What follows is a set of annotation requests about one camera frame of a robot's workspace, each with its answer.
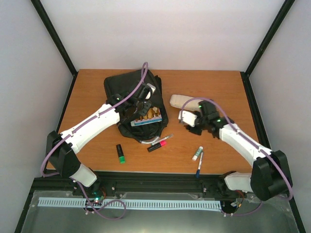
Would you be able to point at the pink highlighter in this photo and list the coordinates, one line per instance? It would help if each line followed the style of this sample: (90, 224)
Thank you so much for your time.
(156, 146)

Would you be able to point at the blue whiteboard marker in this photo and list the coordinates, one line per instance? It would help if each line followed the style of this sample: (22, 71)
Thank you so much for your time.
(199, 165)

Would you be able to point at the black frame post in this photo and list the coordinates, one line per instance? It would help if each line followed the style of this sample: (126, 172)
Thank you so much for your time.
(38, 6)
(283, 11)

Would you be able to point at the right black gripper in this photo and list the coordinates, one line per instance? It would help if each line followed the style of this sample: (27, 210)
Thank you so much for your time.
(191, 130)

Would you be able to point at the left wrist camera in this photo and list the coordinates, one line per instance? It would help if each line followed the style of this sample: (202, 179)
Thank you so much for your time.
(151, 88)

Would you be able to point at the slim white pen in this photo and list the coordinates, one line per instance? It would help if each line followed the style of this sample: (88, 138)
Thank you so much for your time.
(162, 139)

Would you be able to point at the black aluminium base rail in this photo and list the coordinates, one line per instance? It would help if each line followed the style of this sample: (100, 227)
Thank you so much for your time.
(112, 184)

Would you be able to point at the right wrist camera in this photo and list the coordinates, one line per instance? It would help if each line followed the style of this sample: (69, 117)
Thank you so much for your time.
(187, 117)

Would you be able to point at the light blue cable duct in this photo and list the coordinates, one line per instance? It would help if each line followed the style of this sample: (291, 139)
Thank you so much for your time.
(205, 205)

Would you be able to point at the cream quilted pencil case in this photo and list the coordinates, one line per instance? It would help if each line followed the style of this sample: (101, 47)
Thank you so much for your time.
(177, 101)

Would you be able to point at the white glue stick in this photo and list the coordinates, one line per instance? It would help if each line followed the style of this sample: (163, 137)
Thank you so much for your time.
(197, 153)

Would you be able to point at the silver bag handle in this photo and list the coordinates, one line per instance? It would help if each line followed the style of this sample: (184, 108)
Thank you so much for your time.
(150, 141)

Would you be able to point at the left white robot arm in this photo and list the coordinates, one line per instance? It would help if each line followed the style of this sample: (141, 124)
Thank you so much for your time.
(62, 148)

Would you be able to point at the right black frame post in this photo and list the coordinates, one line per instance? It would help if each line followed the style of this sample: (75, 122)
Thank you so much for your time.
(283, 11)

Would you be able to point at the left black frame post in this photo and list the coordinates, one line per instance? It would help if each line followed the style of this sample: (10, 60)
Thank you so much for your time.
(38, 6)

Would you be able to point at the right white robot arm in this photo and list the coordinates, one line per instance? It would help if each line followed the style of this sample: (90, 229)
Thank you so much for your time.
(270, 174)

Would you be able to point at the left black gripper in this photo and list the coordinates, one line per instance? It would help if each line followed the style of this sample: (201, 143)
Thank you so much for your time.
(144, 111)

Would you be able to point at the black student bag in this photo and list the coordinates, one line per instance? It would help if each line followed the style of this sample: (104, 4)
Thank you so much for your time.
(118, 87)

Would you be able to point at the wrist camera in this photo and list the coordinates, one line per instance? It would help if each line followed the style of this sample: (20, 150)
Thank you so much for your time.
(187, 117)
(151, 88)

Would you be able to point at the purple dog picture book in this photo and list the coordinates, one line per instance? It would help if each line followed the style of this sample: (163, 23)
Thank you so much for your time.
(153, 115)

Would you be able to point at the green highlighter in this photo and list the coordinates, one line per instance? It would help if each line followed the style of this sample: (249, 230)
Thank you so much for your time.
(120, 153)

